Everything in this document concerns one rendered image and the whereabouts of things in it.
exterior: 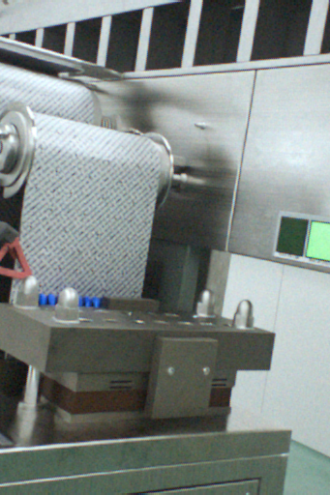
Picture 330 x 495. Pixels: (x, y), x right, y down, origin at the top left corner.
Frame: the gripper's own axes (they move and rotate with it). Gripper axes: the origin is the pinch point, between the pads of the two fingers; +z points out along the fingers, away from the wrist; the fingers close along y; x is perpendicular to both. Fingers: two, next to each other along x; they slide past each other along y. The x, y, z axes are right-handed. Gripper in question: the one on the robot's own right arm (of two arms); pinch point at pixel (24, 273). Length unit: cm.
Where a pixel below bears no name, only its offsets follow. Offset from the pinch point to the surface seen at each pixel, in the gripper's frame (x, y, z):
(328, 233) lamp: 26.5, 30.8, 19.4
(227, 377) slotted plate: 4.1, 18.9, 28.6
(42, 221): 7.7, 0.3, -2.9
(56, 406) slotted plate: -13.6, 15.0, 8.1
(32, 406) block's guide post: -15.3, 13.2, 6.0
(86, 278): 5.4, 0.2, 9.2
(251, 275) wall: 119, -227, 236
